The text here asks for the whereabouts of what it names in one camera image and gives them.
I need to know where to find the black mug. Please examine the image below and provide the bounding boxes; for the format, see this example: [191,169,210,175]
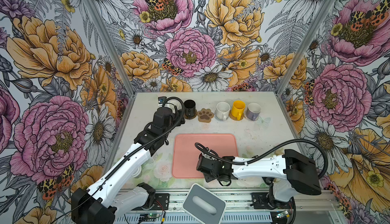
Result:
[184,100,197,116]

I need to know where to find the brown paw print coaster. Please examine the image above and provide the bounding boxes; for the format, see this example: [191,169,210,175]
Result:
[197,108,214,123]

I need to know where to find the white mug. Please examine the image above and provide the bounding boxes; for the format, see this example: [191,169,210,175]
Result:
[215,102,231,121]
[168,100,182,110]

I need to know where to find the yellow mug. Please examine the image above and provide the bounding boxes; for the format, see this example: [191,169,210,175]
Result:
[231,100,246,119]

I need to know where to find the lavender mug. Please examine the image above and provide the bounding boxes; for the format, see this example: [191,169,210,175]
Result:
[245,103,262,121]

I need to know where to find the matte brown round coaster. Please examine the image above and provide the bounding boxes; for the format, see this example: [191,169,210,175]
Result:
[184,113,197,120]

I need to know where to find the tan rattan round coaster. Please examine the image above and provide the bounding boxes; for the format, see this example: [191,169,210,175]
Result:
[229,111,244,121]

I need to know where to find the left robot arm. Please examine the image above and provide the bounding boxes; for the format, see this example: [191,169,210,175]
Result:
[71,97,185,224]

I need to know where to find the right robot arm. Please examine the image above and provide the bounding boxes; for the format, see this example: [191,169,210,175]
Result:
[197,149,322,203]

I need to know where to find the pink plastic tray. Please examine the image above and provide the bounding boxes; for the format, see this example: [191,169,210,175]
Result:
[172,134,238,179]

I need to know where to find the grey tissue box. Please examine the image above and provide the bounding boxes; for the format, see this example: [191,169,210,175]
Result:
[182,183,226,224]

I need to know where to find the white lidded jar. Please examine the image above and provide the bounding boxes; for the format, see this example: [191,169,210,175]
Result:
[131,167,142,178]

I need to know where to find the green circuit board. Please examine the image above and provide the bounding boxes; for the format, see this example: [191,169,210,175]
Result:
[138,213,164,224]

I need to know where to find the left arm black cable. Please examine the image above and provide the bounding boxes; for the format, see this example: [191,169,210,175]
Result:
[48,96,185,224]

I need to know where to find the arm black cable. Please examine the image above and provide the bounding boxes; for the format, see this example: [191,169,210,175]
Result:
[48,96,185,224]
[194,138,329,224]

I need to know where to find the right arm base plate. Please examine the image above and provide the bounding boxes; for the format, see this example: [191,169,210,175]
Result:
[251,192,293,210]

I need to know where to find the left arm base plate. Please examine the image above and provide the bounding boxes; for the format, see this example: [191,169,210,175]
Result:
[151,193,170,211]

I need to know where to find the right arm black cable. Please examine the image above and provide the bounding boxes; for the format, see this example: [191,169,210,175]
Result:
[194,138,329,224]

